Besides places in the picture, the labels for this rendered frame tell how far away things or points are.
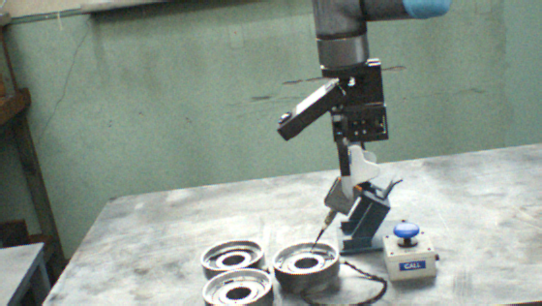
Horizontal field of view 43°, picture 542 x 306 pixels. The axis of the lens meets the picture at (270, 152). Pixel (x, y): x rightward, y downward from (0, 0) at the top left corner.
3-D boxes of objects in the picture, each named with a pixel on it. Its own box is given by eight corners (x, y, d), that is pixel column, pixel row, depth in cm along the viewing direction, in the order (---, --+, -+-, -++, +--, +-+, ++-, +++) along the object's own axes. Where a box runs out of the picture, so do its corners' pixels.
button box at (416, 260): (390, 283, 105) (387, 254, 104) (384, 260, 112) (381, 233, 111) (443, 276, 105) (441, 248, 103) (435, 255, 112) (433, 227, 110)
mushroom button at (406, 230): (397, 261, 106) (394, 232, 104) (394, 250, 110) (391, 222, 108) (423, 259, 106) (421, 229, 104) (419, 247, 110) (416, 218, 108)
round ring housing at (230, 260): (193, 289, 112) (189, 266, 111) (223, 258, 121) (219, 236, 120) (250, 295, 108) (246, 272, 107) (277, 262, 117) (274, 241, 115)
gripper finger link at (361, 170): (383, 202, 104) (376, 143, 102) (345, 207, 105) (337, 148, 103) (381, 196, 107) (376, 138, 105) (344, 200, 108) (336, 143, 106)
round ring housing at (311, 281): (282, 302, 105) (278, 279, 103) (271, 270, 114) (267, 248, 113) (348, 288, 106) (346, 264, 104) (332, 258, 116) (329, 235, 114)
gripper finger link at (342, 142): (351, 178, 102) (345, 120, 100) (341, 179, 102) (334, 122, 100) (349, 169, 107) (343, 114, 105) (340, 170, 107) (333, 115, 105)
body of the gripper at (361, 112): (389, 144, 102) (381, 64, 98) (331, 151, 102) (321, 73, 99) (383, 129, 109) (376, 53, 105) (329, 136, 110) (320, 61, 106)
